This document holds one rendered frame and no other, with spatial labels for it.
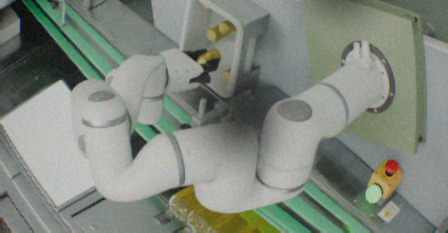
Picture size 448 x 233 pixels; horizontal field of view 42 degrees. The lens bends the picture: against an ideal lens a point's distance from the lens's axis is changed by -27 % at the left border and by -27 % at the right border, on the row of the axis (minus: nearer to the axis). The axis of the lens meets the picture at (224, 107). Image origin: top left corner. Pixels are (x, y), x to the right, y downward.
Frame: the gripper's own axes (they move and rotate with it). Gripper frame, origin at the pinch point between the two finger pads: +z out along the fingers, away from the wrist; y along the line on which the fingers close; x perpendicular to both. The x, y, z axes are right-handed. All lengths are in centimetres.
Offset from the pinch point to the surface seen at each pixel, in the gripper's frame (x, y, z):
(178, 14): 0.2, -20.3, 10.0
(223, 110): -3.6, 12.4, -5.2
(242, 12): 16.0, 5.1, 0.0
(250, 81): -2.0, 8.1, 7.5
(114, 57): -14.2, -27.4, -2.3
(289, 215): -14.5, 38.3, -5.7
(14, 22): -28, -86, -11
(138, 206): -35.9, 4.6, -15.0
